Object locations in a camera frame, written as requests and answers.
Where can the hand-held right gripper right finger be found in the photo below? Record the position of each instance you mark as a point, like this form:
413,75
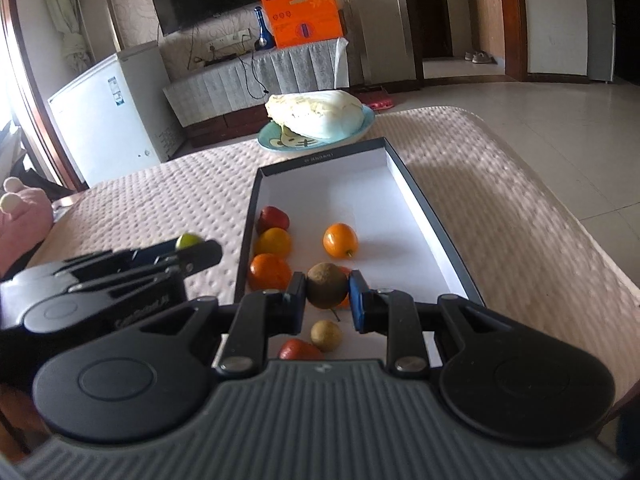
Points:
356,302

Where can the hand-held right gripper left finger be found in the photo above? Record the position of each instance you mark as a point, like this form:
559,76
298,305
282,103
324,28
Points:
299,300

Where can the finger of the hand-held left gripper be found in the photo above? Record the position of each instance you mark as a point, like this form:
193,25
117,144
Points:
135,255
200,255

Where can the orange with stem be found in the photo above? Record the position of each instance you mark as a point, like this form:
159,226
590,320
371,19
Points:
344,303
270,271

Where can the green tomato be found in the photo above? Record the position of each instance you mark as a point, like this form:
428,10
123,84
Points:
187,240

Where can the large brown kiwi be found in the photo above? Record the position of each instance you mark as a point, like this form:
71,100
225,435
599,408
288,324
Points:
326,286

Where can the small brown kiwi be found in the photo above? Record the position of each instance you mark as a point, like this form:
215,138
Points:
326,336

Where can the small red-orange tangerine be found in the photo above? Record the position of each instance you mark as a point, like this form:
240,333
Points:
300,350

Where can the yellow orange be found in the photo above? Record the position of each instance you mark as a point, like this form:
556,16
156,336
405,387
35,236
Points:
272,242

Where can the small orange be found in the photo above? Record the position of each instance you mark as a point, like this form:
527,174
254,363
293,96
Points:
340,240

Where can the red apple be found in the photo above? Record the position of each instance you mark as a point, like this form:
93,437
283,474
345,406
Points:
272,219

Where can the grey cardboard box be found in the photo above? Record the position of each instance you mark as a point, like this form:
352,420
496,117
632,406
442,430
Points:
350,185

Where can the person's left hand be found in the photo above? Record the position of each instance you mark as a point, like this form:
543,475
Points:
17,420

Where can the pink plush toy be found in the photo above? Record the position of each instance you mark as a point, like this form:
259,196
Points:
25,220

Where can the dark wooden cabinet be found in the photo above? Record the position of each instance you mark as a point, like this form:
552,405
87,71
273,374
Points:
220,127

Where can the white chest freezer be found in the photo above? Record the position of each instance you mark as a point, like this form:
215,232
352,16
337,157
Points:
100,125

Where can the light blue plate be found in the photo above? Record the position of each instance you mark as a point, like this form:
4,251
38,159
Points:
280,142

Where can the lace cabinet cloth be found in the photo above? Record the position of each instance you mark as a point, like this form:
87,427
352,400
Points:
225,90

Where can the napa cabbage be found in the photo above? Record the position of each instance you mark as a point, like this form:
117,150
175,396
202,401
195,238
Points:
315,112

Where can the blue glass bottle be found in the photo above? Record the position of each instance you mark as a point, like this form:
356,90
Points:
263,39

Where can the white plastic bag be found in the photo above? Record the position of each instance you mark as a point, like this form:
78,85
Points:
341,62

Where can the white curtain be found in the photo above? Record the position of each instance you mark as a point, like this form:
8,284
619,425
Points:
70,20

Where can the orange paper bag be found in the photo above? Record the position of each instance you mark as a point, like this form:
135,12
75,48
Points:
305,20

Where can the grey shoe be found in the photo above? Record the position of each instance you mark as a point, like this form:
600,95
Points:
485,58
470,56

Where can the dark door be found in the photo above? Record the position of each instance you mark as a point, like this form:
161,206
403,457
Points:
432,10

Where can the light wooden cabinet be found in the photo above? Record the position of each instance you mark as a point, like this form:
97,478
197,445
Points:
487,25

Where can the silver refrigerator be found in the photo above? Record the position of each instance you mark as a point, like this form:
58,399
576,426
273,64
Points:
600,20

